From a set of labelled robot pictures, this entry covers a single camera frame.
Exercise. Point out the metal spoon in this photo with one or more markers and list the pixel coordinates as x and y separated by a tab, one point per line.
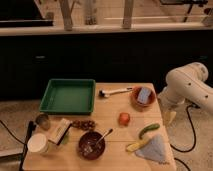
99	139

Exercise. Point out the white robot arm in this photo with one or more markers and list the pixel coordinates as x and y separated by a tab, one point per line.
185	83

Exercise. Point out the orange bowl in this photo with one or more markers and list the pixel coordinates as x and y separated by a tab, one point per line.
135	93

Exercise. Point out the red apple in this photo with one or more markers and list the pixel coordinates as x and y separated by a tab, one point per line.
124	119

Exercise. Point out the black stand left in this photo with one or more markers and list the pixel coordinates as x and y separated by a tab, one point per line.
30	129

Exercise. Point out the small metal cup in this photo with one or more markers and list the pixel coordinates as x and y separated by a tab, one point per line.
43	121

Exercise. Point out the green cucumber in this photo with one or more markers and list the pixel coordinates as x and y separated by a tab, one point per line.
148	128

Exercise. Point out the brown grape bunch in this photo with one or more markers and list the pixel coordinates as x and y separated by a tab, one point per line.
86	125

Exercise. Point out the blue grey cloth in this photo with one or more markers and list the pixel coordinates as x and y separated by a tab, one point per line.
154	150

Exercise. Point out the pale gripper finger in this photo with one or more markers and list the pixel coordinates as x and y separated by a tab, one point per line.
169	117

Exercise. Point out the green plastic tray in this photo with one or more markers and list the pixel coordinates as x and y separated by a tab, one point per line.
69	96

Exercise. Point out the dark brown bowl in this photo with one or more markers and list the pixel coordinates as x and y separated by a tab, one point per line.
88	139

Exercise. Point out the white paper cup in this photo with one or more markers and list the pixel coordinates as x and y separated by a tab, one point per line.
38	143

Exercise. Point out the blue sponge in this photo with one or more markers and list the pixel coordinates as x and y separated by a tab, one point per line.
143	95

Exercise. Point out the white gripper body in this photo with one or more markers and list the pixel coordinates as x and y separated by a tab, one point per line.
169	101

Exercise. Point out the white handled dish brush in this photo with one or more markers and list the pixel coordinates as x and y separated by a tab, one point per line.
108	93

